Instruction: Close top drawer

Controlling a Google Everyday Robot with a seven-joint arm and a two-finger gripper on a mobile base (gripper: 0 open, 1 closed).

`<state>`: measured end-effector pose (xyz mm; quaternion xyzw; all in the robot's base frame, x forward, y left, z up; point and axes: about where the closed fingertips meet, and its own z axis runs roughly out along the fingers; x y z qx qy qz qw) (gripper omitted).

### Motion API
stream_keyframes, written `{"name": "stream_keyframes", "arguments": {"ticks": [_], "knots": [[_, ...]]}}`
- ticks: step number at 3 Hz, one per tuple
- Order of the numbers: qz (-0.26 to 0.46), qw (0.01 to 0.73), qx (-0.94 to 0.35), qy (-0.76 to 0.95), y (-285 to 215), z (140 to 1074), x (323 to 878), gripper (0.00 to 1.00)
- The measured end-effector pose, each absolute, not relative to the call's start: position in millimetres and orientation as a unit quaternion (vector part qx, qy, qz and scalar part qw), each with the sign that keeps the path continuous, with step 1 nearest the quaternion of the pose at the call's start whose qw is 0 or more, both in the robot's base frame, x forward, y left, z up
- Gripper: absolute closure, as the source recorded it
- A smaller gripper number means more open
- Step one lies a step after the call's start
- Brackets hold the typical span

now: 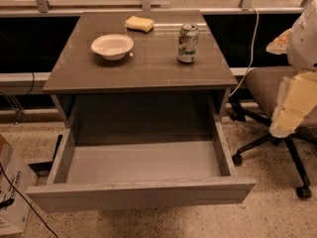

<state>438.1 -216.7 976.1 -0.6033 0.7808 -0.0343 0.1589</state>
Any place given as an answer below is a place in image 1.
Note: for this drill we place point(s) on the green soda can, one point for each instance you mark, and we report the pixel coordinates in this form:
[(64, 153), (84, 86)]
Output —
[(187, 42)]

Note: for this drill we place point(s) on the grey drawer cabinet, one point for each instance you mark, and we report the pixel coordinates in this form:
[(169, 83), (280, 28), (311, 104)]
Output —
[(150, 67)]

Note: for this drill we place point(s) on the grey top drawer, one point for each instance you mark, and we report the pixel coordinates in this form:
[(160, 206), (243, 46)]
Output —
[(141, 151)]

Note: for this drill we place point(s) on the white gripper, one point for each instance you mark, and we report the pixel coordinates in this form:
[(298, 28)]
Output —
[(304, 44)]

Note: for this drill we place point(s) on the white cardboard box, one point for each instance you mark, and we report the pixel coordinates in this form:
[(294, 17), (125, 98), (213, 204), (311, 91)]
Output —
[(15, 177)]

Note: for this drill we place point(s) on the white paper bowl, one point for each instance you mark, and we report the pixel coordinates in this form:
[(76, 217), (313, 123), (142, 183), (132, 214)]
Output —
[(112, 46)]

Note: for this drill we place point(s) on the yellow sponge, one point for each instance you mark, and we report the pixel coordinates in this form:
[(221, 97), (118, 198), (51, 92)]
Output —
[(139, 24)]

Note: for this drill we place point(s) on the grey office chair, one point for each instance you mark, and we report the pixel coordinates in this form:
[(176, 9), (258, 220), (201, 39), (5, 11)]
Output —
[(263, 84)]

